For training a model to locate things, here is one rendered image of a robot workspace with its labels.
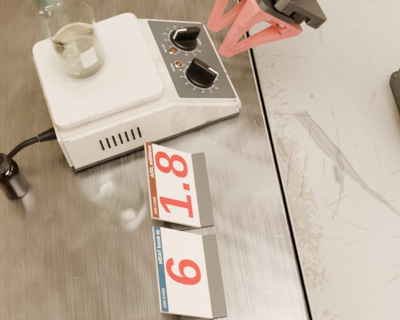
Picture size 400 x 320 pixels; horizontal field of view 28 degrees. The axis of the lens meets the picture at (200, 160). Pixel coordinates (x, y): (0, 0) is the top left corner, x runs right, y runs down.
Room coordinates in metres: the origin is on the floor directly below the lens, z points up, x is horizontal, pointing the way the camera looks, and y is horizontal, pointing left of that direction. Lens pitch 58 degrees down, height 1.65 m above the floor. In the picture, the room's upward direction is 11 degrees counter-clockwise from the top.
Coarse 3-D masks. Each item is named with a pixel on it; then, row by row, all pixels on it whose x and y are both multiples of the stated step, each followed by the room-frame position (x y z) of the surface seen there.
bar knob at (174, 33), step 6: (174, 30) 0.60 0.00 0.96; (180, 30) 0.58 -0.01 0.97; (186, 30) 0.59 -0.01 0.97; (192, 30) 0.59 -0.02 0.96; (198, 30) 0.59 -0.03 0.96; (174, 36) 0.58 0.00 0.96; (180, 36) 0.58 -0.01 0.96; (186, 36) 0.58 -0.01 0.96; (192, 36) 0.59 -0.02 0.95; (174, 42) 0.58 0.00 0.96; (180, 42) 0.58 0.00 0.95; (186, 42) 0.58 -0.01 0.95; (192, 42) 0.58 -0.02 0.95; (180, 48) 0.57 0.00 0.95; (186, 48) 0.57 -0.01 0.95; (192, 48) 0.57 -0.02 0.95
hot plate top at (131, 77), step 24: (120, 24) 0.59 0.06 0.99; (48, 48) 0.58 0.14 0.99; (120, 48) 0.56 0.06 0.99; (144, 48) 0.55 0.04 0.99; (48, 72) 0.55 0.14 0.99; (120, 72) 0.53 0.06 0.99; (144, 72) 0.52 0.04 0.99; (48, 96) 0.52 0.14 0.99; (72, 96) 0.51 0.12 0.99; (96, 96) 0.50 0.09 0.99; (120, 96) 0.50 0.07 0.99; (144, 96) 0.49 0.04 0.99; (72, 120) 0.48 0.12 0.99
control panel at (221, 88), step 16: (160, 32) 0.59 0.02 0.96; (160, 48) 0.57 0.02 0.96; (176, 48) 0.57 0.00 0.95; (208, 48) 0.58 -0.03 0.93; (208, 64) 0.55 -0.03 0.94; (176, 80) 0.52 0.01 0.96; (224, 80) 0.53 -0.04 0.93; (192, 96) 0.50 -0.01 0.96; (208, 96) 0.50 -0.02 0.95; (224, 96) 0.51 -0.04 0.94
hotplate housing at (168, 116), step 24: (144, 24) 0.60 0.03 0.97; (168, 72) 0.53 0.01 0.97; (168, 96) 0.50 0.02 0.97; (96, 120) 0.49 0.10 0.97; (120, 120) 0.48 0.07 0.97; (144, 120) 0.48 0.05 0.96; (168, 120) 0.49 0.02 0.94; (192, 120) 0.49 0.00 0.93; (216, 120) 0.50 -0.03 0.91; (72, 144) 0.47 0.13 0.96; (96, 144) 0.47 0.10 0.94; (120, 144) 0.48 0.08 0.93
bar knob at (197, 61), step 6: (192, 60) 0.54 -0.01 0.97; (198, 60) 0.54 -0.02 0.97; (192, 66) 0.54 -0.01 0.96; (198, 66) 0.53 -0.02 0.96; (204, 66) 0.53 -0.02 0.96; (186, 72) 0.54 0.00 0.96; (192, 72) 0.53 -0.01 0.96; (198, 72) 0.53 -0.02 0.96; (204, 72) 0.53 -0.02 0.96; (210, 72) 0.53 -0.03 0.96; (216, 72) 0.53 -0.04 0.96; (192, 78) 0.53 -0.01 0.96; (198, 78) 0.53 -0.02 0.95; (204, 78) 0.53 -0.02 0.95; (210, 78) 0.52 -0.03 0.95; (216, 78) 0.52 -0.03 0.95; (198, 84) 0.52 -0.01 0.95; (204, 84) 0.52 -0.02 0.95; (210, 84) 0.52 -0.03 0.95
